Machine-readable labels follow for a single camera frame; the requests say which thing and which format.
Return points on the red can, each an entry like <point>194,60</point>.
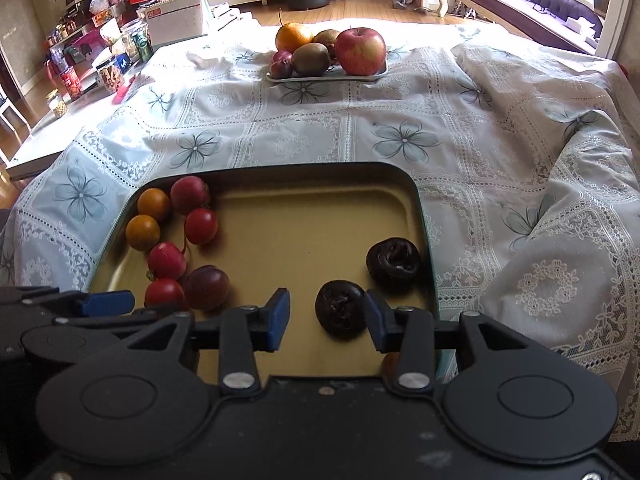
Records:
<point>71,82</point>

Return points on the red plum on plate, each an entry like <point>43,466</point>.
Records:
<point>282,56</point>

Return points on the red radish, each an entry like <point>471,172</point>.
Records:
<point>166,260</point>

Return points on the glass jar of nuts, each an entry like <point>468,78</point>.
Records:
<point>110,75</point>

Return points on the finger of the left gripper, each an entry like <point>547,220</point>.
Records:
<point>115,303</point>

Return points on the yellow orange tomato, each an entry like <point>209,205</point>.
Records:
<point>142,232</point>
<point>155,203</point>

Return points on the back brown kiwi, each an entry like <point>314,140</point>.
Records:
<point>327,37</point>

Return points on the purple sofa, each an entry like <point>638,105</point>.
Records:
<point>570,25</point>

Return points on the small red tomato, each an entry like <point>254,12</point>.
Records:
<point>164,292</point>

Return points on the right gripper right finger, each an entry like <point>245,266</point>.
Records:
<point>407,331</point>

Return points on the large orange with stem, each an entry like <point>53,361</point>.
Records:
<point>292,35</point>

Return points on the front brown kiwi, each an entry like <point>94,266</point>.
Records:
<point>311,60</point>

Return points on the dark red plum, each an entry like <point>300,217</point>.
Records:
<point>389,366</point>
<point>207,288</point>

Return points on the pink radish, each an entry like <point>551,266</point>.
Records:
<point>189,193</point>

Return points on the dark plum on plate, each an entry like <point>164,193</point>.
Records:
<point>281,69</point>

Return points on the white lace floral tablecloth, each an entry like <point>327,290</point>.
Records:
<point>526,159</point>

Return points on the brown kiwi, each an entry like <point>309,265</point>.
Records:
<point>311,60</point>
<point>327,37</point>

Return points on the large red apple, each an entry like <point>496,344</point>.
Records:
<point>361,51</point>

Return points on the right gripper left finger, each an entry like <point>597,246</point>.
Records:
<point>246,330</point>

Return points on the white cardboard box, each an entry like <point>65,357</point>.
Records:
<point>171,21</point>

